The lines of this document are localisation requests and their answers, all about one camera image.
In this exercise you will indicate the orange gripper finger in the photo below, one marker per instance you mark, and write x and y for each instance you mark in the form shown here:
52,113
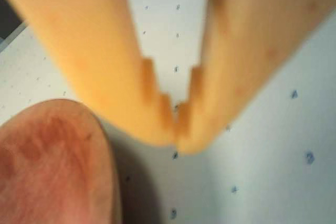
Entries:
249,37
92,51

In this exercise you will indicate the brown wooden bowl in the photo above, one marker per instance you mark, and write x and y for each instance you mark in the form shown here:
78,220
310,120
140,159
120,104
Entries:
52,169

